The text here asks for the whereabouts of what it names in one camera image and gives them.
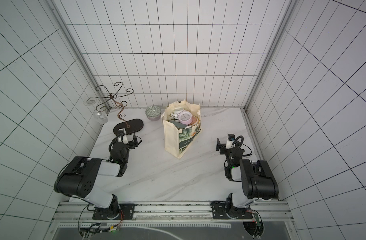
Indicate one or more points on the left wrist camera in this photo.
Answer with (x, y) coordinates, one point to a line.
(122, 136)

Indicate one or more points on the clear wine glass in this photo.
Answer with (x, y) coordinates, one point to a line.
(96, 111)

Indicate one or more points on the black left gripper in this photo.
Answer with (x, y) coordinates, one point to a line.
(131, 143)

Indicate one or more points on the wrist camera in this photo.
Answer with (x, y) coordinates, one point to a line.
(122, 136)
(230, 141)

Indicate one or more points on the pink round alarm clock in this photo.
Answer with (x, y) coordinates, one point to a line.
(185, 117)

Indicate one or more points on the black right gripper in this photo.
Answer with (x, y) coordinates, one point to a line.
(219, 145)

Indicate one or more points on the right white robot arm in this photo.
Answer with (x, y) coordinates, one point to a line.
(256, 178)

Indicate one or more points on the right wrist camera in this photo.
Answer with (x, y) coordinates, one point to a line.
(230, 141)

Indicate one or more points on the floral canvas tote bag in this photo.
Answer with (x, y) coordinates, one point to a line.
(179, 137)

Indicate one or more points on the white twin-bell alarm clock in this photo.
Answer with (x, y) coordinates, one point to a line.
(175, 115)

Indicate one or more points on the aluminium mounting rail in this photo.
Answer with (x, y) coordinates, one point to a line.
(176, 212)

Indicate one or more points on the copper jewelry stand dark base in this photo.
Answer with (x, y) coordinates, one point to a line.
(130, 126)

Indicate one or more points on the green patterned bowl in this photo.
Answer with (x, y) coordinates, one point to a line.
(153, 113)

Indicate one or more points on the orange cream round clock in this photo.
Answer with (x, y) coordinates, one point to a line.
(194, 121)

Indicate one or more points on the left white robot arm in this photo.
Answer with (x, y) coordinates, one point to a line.
(78, 180)

